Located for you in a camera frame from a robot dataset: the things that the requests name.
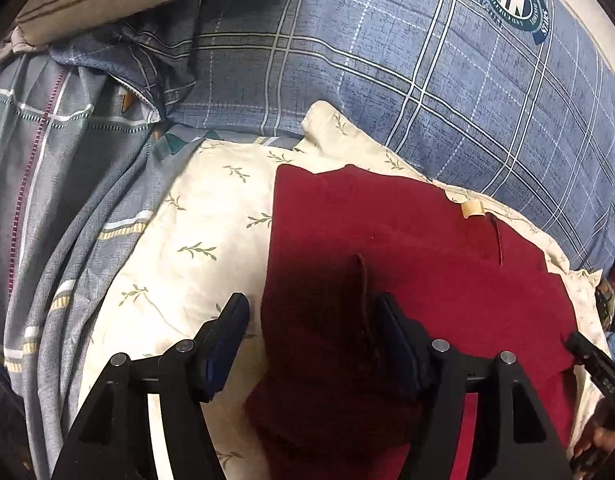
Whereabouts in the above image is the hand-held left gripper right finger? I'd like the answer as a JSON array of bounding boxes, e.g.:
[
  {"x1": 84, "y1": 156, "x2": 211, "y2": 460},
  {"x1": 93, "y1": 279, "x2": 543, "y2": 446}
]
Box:
[{"x1": 375, "y1": 294, "x2": 573, "y2": 480}]

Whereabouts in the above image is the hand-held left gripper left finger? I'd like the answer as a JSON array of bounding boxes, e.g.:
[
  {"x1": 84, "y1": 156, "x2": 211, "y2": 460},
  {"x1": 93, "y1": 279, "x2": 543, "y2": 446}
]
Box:
[{"x1": 52, "y1": 292, "x2": 250, "y2": 480}]

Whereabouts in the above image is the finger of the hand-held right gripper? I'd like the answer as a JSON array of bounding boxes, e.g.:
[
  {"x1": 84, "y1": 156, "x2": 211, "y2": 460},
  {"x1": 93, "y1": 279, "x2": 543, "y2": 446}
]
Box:
[{"x1": 566, "y1": 332, "x2": 615, "y2": 403}]

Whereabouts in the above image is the dark red knit garment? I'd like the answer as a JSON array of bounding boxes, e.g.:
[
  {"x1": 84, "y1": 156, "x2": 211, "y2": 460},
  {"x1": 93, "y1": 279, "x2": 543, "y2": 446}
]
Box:
[{"x1": 244, "y1": 164, "x2": 579, "y2": 480}]

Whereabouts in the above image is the cream leaf-print pillow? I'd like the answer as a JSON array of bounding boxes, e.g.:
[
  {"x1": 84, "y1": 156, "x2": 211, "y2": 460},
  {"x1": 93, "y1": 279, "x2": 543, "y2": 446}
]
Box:
[{"x1": 90, "y1": 100, "x2": 611, "y2": 480}]

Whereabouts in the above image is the grey plaid quilt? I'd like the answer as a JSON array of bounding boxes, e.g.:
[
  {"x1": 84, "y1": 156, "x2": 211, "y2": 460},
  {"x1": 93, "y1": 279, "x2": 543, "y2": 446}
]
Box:
[{"x1": 0, "y1": 0, "x2": 208, "y2": 480}]

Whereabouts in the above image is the dark cloth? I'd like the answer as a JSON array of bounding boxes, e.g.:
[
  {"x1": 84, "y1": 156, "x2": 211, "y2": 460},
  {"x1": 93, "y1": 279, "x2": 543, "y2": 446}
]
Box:
[{"x1": 0, "y1": 360, "x2": 36, "y2": 480}]

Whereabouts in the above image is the blue plaid bed sheet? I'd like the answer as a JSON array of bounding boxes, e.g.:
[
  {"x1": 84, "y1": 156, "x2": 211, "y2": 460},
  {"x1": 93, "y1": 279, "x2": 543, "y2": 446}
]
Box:
[{"x1": 165, "y1": 0, "x2": 615, "y2": 273}]

